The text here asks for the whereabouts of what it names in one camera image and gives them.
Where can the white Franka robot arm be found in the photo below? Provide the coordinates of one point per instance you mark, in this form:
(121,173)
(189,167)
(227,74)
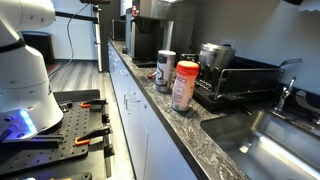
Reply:
(23,83)

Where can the orange marker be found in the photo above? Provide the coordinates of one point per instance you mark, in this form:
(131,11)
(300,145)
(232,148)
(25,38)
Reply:
(151,76)

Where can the grey counter cabinet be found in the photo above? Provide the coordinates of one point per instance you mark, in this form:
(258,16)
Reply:
(160,150)

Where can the white sugar canister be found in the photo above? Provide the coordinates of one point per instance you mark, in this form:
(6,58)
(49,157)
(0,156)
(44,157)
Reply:
(165,71)

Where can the creamer bottle orange lid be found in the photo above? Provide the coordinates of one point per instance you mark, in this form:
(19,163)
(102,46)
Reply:
(183,86)

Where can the steel coffee machine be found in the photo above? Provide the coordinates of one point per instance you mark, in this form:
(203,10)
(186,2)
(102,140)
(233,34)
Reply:
(146,40)

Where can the small black object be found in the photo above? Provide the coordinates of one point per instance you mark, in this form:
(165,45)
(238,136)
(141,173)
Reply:
(124,50)

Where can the steel pot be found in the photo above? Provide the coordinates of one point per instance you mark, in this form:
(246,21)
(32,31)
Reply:
(215,56)

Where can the black box appliance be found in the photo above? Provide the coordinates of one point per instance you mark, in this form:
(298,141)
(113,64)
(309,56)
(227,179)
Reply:
(118,30)

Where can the silver stand pole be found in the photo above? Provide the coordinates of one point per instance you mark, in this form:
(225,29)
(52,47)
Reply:
(98,40)

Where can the black dish rack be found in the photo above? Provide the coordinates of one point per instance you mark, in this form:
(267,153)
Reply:
(246,83)

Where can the stainless steel sink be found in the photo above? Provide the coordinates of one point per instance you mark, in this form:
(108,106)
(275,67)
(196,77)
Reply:
(266,150)

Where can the chrome faucet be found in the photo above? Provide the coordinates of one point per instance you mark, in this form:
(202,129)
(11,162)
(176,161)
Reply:
(284,95)

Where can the aluminium frame rail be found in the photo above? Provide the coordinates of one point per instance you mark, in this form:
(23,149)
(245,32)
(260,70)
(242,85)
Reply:
(107,150)

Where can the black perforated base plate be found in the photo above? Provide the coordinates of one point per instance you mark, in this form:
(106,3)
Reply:
(70,133)

